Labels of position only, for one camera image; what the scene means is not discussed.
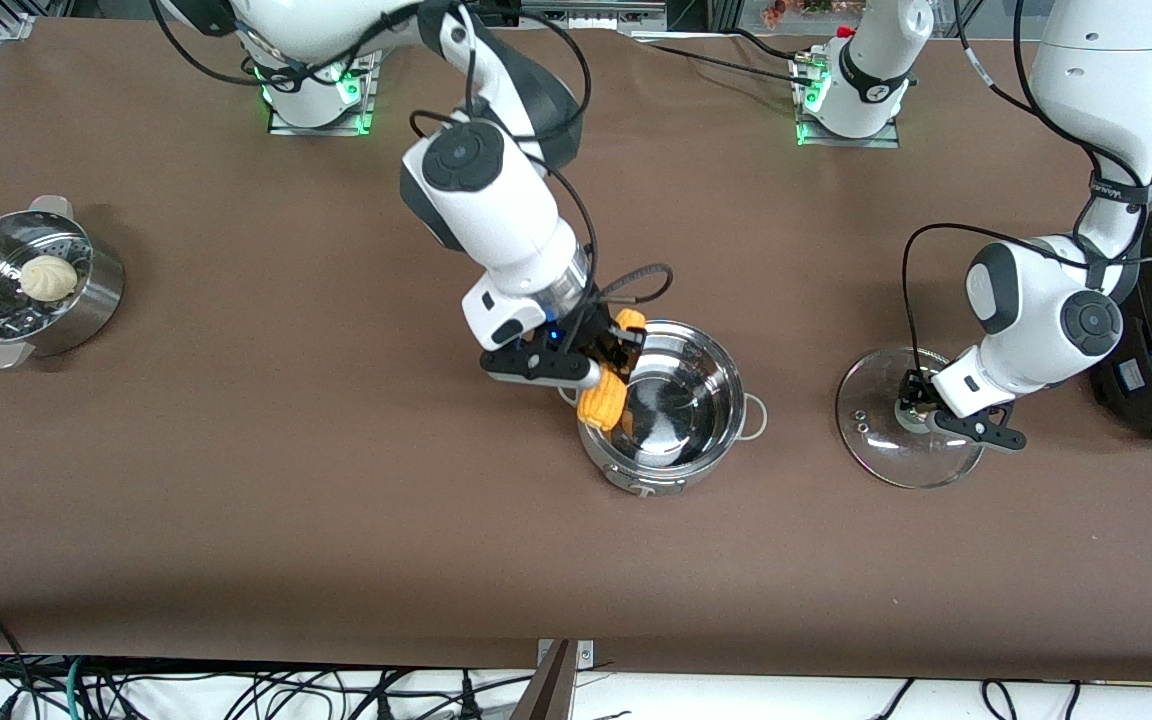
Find yellow corn cob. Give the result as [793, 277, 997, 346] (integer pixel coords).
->
[576, 308, 649, 439]

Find glass lid steel rim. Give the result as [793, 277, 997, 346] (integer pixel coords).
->
[835, 346, 984, 491]

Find steel steamer pot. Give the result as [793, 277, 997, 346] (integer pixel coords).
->
[0, 195, 126, 371]

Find white steamed bun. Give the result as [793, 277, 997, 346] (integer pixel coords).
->
[19, 254, 78, 302]

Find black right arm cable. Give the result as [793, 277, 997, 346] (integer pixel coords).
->
[146, 0, 675, 306]

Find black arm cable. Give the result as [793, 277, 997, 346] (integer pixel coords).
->
[146, 0, 675, 306]
[901, 0, 1152, 381]

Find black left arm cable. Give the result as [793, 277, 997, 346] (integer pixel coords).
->
[901, 0, 1152, 381]

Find steel pot pale handles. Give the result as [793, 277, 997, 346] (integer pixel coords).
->
[561, 320, 769, 498]

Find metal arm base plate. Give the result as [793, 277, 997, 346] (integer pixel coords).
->
[268, 45, 377, 136]
[794, 55, 902, 149]

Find black base cable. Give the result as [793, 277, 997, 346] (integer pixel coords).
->
[626, 28, 817, 91]

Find small metal edge bracket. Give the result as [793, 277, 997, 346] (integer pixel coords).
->
[536, 640, 595, 669]

